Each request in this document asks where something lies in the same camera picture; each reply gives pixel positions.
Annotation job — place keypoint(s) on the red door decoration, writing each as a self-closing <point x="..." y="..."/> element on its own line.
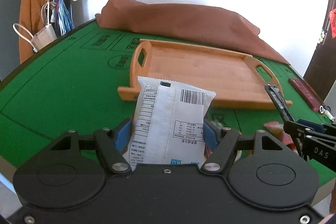
<point x="332" y="21"/>

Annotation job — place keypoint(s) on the wooden serving tray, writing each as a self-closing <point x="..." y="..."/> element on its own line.
<point x="233" y="76"/>

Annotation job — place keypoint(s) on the pink snack packet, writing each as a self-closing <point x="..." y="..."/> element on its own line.
<point x="277" y="130"/>

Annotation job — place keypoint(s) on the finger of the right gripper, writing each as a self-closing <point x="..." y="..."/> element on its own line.
<point x="315" y="126"/>
<point x="295" y="130"/>

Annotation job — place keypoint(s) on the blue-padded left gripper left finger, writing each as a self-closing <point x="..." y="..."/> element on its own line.
<point x="110" y="145"/>

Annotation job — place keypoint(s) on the dark wooden door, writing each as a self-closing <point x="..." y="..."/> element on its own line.
<point x="320" y="74"/>

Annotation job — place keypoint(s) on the white snack packet with barcode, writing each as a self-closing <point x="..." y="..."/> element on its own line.
<point x="168" y="123"/>

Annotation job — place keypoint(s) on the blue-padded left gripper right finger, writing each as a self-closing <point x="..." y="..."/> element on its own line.
<point x="222" y="143"/>

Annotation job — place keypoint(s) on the red phone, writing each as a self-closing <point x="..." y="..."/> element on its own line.
<point x="306" y="94"/>

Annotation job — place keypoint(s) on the brown cloth cover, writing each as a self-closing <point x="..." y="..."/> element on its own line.
<point x="208" y="25"/>

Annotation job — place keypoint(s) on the paper shopping bag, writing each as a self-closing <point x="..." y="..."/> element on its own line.
<point x="39" y="40"/>

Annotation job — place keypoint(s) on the black coffee stick sachet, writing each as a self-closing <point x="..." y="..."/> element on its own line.
<point x="279" y="102"/>

